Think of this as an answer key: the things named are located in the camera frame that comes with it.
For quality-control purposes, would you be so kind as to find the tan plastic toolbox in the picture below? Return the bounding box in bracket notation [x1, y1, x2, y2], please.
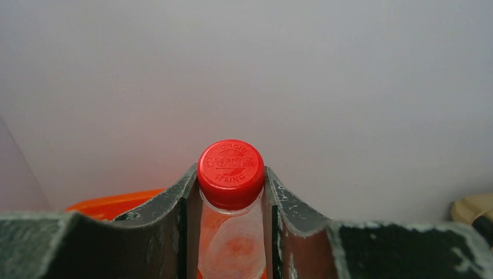
[450, 193, 492, 248]

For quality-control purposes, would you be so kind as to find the red label clear bottle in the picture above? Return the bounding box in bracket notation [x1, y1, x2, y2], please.
[197, 139, 266, 278]

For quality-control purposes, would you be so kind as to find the orange plastic bin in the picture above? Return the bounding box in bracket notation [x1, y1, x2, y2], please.
[64, 188, 165, 221]

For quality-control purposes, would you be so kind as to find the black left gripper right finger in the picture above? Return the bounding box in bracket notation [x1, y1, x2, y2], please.
[263, 167, 492, 278]

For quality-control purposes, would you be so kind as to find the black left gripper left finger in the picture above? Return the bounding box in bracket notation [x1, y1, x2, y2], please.
[1, 165, 199, 278]

